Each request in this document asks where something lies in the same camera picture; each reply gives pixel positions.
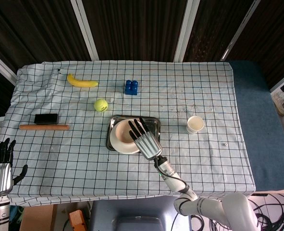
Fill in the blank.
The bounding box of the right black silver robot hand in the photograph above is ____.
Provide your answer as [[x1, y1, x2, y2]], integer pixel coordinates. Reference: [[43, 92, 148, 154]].
[[128, 117, 163, 161]]

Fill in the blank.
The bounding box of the white round plate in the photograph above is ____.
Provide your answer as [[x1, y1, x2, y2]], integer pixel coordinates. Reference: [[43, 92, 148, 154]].
[[110, 124, 142, 154]]

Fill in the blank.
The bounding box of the beige bowl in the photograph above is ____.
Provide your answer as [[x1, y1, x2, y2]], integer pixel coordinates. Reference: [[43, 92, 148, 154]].
[[114, 120, 142, 145]]

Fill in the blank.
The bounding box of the white paper cup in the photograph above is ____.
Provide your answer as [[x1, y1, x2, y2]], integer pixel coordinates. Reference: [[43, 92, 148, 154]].
[[186, 115, 205, 135]]

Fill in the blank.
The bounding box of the grey robot base body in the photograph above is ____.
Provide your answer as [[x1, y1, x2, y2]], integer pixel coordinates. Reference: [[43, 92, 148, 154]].
[[90, 196, 192, 231]]

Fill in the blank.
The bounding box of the stainless steel rectangular tray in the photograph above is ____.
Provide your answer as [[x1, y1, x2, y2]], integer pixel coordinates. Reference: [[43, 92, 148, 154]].
[[105, 115, 161, 152]]

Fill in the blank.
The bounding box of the green plastic bag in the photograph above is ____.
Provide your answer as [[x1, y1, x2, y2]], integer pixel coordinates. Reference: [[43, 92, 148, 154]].
[[9, 205, 25, 231]]

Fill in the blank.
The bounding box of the brown cardboard box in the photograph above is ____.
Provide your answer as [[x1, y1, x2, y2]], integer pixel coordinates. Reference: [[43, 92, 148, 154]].
[[20, 205, 59, 231]]

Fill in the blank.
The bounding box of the blue toy building block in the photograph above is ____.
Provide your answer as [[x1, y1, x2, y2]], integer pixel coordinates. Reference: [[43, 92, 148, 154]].
[[124, 80, 139, 96]]

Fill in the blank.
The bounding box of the yellow-green tennis ball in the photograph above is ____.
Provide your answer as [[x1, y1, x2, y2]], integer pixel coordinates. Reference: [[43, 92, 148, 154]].
[[94, 99, 109, 113]]

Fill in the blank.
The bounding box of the white black checked tablecloth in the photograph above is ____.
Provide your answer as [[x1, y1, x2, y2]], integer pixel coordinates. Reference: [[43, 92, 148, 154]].
[[0, 60, 257, 207]]

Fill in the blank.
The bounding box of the wooden rolling pin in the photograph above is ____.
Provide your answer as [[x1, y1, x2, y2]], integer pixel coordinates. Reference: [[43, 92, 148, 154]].
[[18, 124, 70, 131]]

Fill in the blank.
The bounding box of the black board eraser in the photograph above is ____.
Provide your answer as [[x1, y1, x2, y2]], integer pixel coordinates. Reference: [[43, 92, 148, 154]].
[[34, 113, 59, 125]]

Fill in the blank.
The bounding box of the orange box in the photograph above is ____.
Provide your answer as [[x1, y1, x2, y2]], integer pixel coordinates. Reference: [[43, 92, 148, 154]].
[[68, 209, 87, 231]]

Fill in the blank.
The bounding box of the yellow banana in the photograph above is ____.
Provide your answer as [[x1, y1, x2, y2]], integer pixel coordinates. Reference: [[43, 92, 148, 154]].
[[66, 73, 99, 89]]

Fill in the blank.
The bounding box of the white sneaker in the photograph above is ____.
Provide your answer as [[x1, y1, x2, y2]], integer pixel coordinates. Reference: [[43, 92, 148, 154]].
[[273, 91, 284, 116]]

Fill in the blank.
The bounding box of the white metal frame post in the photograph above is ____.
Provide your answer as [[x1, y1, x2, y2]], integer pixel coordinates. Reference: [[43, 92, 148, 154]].
[[174, 0, 200, 62], [71, 0, 99, 61], [269, 72, 284, 95], [220, 0, 262, 61], [0, 47, 18, 86]]

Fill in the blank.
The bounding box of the black floor cable tangle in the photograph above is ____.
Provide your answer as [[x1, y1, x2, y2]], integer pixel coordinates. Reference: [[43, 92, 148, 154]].
[[191, 192, 284, 231]]

